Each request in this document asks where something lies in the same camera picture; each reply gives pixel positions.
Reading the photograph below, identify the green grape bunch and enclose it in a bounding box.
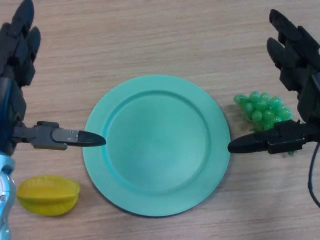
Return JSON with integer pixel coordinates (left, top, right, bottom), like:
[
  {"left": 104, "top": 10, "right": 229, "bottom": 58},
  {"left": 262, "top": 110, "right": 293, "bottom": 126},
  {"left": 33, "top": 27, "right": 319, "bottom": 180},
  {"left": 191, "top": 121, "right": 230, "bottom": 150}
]
[{"left": 233, "top": 91, "right": 296, "bottom": 157}]

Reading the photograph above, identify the yellow starfruit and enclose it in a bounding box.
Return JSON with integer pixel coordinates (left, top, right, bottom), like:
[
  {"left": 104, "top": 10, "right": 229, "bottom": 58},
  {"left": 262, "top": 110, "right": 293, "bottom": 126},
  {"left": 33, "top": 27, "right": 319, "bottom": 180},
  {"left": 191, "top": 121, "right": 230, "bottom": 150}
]
[{"left": 16, "top": 175, "right": 81, "bottom": 217}]

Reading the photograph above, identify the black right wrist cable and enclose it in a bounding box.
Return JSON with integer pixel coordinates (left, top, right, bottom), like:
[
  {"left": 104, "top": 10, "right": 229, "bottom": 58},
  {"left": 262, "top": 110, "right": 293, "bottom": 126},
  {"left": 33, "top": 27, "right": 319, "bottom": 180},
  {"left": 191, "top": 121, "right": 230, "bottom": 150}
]
[{"left": 307, "top": 142, "right": 320, "bottom": 208}]

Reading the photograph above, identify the green round plate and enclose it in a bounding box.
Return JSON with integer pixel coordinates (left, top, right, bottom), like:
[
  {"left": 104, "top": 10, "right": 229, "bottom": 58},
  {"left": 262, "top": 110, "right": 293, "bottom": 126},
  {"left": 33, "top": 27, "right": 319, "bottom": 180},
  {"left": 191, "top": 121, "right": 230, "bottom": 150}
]
[{"left": 82, "top": 74, "right": 231, "bottom": 217}]

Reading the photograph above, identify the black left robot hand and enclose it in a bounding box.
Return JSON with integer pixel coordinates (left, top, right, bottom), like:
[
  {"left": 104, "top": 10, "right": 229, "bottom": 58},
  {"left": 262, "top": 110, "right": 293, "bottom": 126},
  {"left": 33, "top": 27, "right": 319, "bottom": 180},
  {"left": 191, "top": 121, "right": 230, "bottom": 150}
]
[{"left": 0, "top": 0, "right": 107, "bottom": 157}]

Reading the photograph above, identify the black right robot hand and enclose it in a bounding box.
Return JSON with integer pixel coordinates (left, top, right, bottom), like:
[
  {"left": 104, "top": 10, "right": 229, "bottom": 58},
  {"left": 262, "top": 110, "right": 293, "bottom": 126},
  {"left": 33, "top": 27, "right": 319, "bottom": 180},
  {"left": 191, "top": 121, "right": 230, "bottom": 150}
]
[{"left": 227, "top": 9, "right": 320, "bottom": 155}]

